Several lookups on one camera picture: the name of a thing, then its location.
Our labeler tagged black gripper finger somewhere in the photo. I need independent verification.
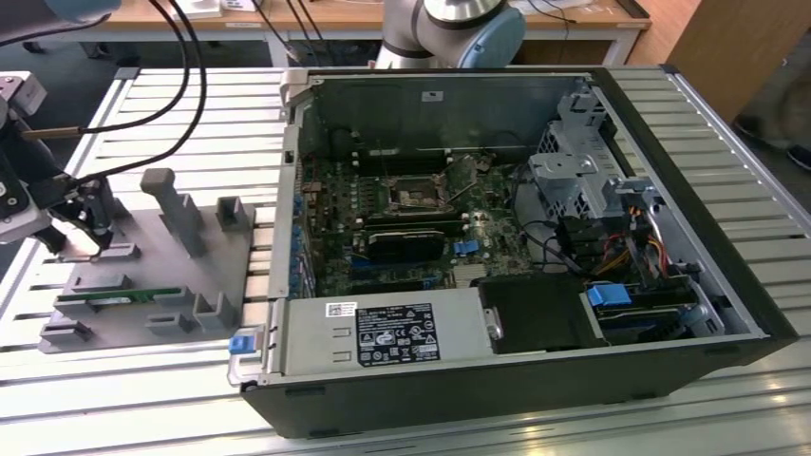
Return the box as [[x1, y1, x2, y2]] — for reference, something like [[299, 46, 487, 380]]
[[74, 179, 122, 262], [34, 222, 72, 261]]

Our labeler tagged CPU socket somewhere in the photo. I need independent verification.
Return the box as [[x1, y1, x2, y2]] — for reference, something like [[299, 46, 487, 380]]
[[387, 176, 453, 215]]

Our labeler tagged gray plastic parts rack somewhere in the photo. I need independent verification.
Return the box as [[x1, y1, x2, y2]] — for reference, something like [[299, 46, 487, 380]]
[[37, 168, 259, 355]]

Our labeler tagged green RAM stick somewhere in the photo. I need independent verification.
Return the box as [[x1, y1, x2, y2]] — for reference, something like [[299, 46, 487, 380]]
[[56, 287, 184, 306]]

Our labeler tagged green motherboard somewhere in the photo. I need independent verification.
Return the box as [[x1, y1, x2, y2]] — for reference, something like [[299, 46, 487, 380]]
[[291, 151, 559, 298]]

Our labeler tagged silver power supply with label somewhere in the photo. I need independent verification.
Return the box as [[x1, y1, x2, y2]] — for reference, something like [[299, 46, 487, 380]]
[[277, 294, 496, 378]]

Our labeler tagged white box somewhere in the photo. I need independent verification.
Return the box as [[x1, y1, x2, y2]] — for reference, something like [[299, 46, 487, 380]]
[[173, 0, 224, 18]]

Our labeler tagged black graphics card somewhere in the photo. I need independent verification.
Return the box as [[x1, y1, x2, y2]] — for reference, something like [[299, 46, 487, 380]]
[[364, 228, 445, 263]]

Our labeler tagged thin metal locking lever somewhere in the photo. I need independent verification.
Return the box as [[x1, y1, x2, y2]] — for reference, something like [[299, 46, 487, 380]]
[[447, 180, 483, 207]]

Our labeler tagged metal socket cover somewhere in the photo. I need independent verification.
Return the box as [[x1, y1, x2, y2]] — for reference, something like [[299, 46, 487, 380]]
[[443, 154, 487, 191]]

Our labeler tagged small silver heat sink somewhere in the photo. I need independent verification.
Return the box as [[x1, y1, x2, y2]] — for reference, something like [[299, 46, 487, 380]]
[[453, 264, 488, 288]]

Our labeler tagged black disk bay cover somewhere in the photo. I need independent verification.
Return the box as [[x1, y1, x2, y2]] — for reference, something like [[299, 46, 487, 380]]
[[477, 275, 604, 355]]

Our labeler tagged silver metal drive cage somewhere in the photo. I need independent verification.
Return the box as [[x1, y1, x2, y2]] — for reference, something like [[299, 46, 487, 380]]
[[528, 152, 635, 220]]

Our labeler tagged black open PC case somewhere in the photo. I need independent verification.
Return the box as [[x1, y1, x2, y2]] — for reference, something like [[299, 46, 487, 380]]
[[240, 64, 800, 441]]

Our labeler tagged blue disk carrier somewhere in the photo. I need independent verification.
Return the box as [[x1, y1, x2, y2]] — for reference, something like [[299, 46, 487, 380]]
[[585, 282, 635, 310]]

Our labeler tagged brown wooden cabinet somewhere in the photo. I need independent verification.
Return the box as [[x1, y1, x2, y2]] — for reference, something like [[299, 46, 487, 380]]
[[664, 0, 811, 123]]

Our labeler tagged dark shoe of person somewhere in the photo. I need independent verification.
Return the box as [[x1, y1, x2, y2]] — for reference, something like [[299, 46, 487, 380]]
[[784, 144, 811, 173]]

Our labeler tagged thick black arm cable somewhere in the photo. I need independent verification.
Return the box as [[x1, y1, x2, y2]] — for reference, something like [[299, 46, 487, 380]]
[[21, 0, 192, 141], [68, 0, 209, 184]]

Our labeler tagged silver case handle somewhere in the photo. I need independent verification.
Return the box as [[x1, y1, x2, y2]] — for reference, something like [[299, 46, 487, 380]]
[[277, 69, 319, 108]]

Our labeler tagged wooden desk with white frame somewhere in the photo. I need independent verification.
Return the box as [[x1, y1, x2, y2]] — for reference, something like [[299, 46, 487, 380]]
[[93, 0, 653, 67]]

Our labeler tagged black internal wire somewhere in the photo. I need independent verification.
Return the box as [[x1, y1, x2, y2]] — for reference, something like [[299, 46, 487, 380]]
[[516, 220, 591, 277]]

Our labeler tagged yellow and red wire bundle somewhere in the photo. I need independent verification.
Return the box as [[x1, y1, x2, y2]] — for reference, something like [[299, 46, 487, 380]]
[[597, 208, 668, 276]]

